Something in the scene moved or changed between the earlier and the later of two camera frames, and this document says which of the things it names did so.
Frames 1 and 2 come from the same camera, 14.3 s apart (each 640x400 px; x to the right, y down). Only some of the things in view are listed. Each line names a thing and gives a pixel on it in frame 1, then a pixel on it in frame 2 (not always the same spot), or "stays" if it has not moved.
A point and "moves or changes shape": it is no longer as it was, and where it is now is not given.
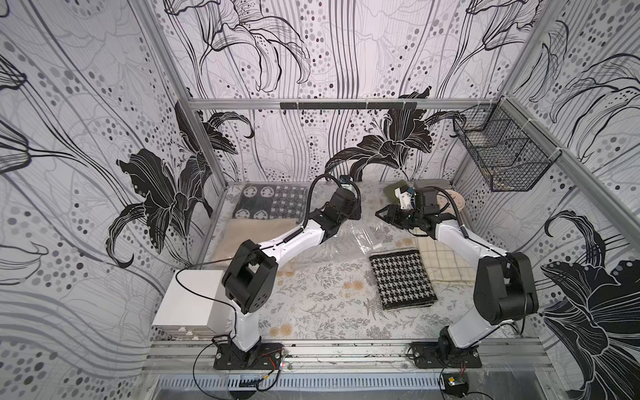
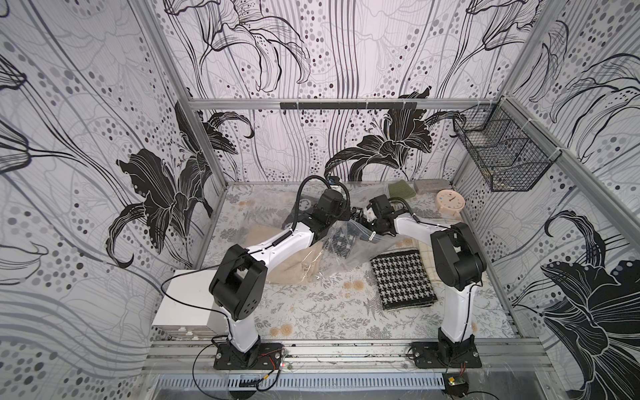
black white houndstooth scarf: (402, 278) stays
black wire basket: (510, 151) stays
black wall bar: (348, 106) stays
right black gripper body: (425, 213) to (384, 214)
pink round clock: (442, 198) stays
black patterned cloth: (270, 202) to (340, 241)
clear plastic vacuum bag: (367, 235) moves or changes shape
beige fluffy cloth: (236, 232) to (298, 268)
